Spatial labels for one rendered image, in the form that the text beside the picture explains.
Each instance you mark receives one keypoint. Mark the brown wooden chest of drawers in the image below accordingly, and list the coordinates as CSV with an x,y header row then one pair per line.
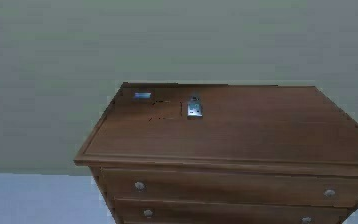
x,y
253,133

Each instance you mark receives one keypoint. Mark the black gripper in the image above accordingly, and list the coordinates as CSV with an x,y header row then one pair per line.
x,y
181,110

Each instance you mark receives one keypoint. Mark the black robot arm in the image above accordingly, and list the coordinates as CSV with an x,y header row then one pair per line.
x,y
194,110

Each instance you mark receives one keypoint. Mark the small blue rectangular object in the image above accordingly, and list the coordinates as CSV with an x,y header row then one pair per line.
x,y
142,96

